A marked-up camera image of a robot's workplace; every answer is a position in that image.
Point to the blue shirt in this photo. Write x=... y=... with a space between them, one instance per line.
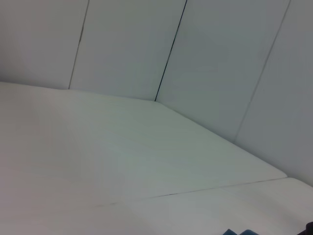
x=247 y=232

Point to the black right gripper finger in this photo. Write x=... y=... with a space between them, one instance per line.
x=310 y=228

